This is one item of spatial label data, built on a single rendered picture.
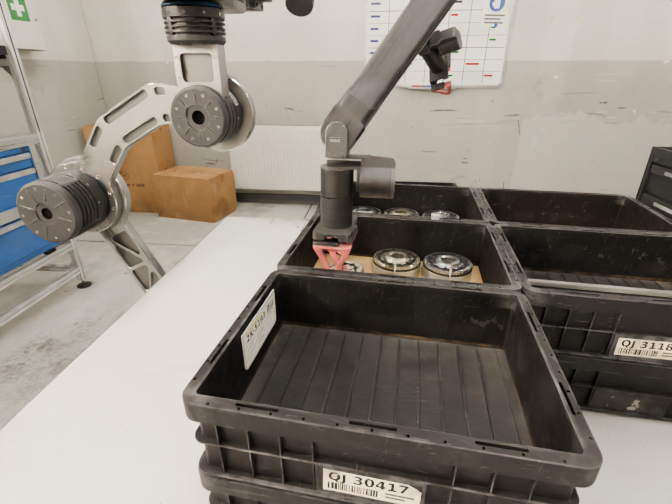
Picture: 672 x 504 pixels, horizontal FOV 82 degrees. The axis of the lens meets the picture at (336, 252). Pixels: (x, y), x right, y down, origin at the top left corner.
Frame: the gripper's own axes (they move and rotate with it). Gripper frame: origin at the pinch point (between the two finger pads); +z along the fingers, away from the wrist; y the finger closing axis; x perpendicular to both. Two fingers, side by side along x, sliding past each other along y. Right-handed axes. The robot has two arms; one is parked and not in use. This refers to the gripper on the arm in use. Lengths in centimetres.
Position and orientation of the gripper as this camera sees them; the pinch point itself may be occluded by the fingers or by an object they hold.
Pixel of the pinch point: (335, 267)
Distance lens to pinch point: 74.4
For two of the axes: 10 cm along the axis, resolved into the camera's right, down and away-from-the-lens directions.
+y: 1.9, -4.2, 8.9
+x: -9.8, -0.9, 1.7
